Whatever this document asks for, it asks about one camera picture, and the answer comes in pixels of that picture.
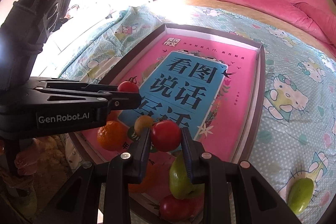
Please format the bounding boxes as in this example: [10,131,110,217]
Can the green oval fruit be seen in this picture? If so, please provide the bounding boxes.
[169,153,205,200]
[287,178,315,216]

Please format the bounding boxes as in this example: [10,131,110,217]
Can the pink book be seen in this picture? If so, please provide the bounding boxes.
[69,23,265,214]
[79,35,257,214]

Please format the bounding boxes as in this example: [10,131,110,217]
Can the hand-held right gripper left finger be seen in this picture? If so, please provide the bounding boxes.
[34,127,152,224]

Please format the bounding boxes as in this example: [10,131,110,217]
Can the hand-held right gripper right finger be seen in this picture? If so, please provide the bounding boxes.
[181,127,302,224]

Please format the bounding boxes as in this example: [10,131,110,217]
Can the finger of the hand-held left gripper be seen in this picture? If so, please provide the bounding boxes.
[34,92,142,111]
[29,77,120,94]

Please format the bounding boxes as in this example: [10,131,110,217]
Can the cat print blanket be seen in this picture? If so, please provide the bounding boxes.
[56,2,336,224]

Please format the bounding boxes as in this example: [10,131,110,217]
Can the beige bed sheet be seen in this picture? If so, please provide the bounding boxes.
[181,0,336,62]

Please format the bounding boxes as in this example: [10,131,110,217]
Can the small yellow-brown fruit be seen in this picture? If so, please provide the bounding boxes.
[134,115,155,135]

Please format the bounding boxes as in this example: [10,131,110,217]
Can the person's left hand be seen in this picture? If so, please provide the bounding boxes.
[14,139,41,177]

